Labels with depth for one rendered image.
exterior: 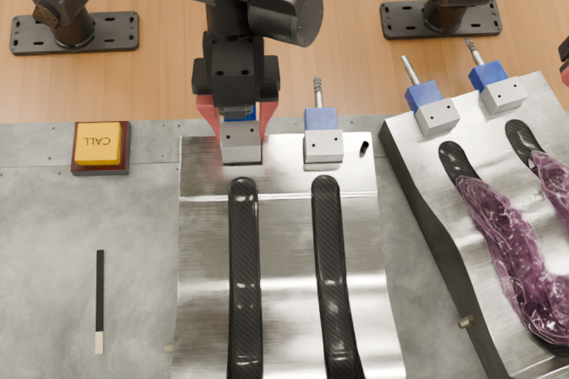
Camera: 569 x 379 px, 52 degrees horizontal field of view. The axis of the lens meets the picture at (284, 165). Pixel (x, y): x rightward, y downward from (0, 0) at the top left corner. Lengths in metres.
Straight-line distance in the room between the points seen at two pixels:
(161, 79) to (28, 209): 0.28
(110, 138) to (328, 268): 0.36
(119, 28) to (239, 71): 0.44
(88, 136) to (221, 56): 0.33
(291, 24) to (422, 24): 0.46
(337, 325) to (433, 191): 0.24
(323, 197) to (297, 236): 0.06
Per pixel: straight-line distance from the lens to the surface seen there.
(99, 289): 0.86
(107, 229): 0.88
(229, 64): 0.61
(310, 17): 0.62
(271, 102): 0.69
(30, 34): 1.04
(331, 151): 0.77
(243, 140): 0.74
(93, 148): 0.88
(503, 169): 0.88
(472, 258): 0.79
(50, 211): 0.91
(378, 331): 0.73
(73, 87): 0.98
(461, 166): 0.88
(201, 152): 0.79
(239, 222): 0.77
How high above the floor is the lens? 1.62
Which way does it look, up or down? 68 degrees down
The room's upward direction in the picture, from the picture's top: 7 degrees clockwise
